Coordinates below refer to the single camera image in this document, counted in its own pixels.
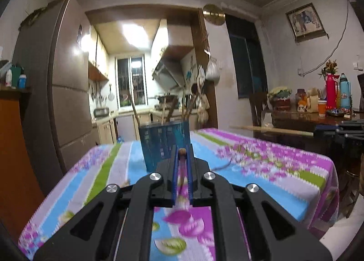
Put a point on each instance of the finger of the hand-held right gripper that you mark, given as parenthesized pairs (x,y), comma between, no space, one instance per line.
(349,137)
(327,128)

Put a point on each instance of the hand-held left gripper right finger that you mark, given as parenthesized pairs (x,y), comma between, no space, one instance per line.
(191,175)

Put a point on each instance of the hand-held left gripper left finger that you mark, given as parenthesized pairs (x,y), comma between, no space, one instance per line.
(173,175)

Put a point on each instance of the brown wooden utensil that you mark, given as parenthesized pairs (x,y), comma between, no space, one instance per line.
(182,152)

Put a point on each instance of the perforated utensil holder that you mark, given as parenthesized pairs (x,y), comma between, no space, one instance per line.
(159,141)

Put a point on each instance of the long wooden chopstick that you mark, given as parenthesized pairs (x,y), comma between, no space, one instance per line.
(270,130)

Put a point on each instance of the orange cup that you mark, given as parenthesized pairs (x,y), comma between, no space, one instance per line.
(322,108)

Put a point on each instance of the brown paper bag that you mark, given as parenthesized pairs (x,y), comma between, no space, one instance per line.
(312,101)

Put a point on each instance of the dark wooden table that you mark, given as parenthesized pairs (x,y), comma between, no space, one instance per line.
(295,120)

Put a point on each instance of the red thermos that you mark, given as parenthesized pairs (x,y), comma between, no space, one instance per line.
(331,93)

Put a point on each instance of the glass jar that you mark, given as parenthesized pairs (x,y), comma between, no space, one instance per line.
(301,100)

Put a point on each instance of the blue thermos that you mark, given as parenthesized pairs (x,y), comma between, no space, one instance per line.
(345,93)

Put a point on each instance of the basket of pale flowers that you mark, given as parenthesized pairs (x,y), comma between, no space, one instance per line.
(280,93)

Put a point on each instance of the orange flower bouquet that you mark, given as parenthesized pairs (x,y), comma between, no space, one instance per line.
(329,67)

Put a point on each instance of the blue water bottle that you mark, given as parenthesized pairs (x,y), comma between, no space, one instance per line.
(120,139)

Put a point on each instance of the floral striped tablecloth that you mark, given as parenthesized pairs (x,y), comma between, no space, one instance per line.
(256,164)

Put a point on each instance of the pale wooden chopstick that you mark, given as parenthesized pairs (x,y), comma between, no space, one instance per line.
(163,110)

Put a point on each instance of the window side base cabinets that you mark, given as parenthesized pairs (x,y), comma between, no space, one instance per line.
(128,125)

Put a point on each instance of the cream hanging bags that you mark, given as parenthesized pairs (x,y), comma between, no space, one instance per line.
(203,106)

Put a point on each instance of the dark wooden chair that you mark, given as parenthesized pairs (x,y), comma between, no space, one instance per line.
(258,107)

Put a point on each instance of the wooden stick utensil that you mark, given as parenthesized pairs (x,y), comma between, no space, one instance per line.
(134,108)

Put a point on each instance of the black wok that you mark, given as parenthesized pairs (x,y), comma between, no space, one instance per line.
(167,97)

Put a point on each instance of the sink counter base cabinets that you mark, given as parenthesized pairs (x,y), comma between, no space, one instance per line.
(105,131)

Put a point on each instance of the metal pot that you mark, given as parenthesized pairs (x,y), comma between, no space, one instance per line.
(101,112)

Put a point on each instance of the hanging strainer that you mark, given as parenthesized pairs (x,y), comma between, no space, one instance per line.
(111,96)

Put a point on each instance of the small hanging white bag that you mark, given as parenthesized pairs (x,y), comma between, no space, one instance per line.
(201,75)

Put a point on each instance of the range hood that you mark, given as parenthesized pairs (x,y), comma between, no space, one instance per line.
(167,74)

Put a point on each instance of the dark window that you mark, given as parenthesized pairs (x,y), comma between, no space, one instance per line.
(247,64)

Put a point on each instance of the kitchen window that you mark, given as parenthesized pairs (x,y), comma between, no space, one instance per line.
(130,81)

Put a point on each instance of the white plastic bag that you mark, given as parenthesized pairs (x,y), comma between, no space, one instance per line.
(212,70)

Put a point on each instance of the framed picture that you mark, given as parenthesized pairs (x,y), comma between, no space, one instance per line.
(305,22)

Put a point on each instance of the hanging ladle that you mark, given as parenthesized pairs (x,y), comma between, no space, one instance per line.
(92,94)

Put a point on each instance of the beige cabinet above hood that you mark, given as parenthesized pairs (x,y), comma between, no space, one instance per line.
(176,39)

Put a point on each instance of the grey refrigerator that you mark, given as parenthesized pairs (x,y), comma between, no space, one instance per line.
(68,78)

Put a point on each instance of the ceiling light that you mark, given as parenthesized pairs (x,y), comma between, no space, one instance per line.
(140,33)

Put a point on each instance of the orange wooden cabinet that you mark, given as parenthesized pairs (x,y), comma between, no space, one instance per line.
(14,150)

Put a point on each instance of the small blue white bottle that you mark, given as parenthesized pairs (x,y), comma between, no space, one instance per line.
(22,81)

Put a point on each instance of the green box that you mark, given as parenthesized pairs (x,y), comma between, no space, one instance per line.
(16,73)

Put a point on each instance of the dark items on refrigerator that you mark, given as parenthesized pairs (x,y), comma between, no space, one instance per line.
(31,17)

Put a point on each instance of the beige wall cabinets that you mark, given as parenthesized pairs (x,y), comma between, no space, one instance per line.
(98,56)

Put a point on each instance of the gold round wall clock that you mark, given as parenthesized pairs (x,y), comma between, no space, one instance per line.
(213,14)

